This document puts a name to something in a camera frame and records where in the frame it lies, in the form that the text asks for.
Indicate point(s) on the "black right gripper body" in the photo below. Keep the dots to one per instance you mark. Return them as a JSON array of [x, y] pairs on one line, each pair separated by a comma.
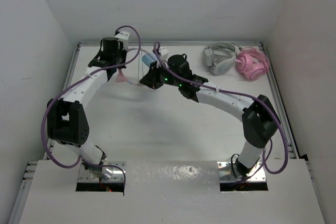
[[160, 76]]

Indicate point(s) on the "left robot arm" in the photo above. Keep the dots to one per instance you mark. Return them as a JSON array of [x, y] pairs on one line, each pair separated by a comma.
[[66, 121]]

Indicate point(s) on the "white grey headphones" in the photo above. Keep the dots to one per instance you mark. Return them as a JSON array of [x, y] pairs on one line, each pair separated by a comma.
[[220, 57]]

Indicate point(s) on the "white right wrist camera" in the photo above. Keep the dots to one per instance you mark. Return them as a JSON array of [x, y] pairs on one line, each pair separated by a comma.
[[163, 53]]

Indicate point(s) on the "pink blue cat-ear headphones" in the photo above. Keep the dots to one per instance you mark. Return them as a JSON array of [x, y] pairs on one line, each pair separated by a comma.
[[123, 75]]

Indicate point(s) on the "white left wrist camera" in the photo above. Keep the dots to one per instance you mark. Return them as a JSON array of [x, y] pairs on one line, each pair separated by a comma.
[[123, 37]]

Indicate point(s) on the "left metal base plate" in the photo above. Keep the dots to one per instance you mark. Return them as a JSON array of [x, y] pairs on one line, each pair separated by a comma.
[[113, 173]]

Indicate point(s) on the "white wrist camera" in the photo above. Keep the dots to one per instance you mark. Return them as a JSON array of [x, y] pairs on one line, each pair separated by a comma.
[[163, 53], [123, 37]]

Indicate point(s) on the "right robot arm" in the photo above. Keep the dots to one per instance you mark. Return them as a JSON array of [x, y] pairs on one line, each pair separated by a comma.
[[258, 125]]

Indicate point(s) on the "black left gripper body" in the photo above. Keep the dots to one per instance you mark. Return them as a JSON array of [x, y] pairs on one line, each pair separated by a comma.
[[118, 57]]

